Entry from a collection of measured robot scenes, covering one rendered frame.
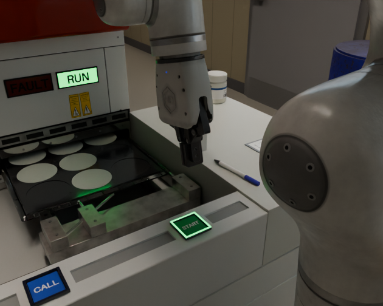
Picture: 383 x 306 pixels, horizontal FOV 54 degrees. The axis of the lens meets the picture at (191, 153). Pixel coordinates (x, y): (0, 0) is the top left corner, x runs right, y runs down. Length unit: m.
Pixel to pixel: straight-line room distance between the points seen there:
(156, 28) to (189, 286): 0.45
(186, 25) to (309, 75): 3.11
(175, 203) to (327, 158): 0.66
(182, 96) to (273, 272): 0.49
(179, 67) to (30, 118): 0.65
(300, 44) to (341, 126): 3.39
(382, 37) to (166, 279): 0.49
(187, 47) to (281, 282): 0.60
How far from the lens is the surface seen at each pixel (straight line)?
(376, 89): 0.33
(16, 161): 1.15
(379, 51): 0.42
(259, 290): 0.90
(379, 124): 0.30
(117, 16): 0.53
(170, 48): 0.55
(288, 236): 0.86
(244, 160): 0.92
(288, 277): 0.96
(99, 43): 1.13
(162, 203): 0.91
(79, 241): 0.84
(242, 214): 0.75
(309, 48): 3.60
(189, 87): 0.55
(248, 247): 0.78
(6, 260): 0.94
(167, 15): 0.55
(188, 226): 0.71
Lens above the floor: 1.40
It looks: 28 degrees down
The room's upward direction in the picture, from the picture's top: straight up
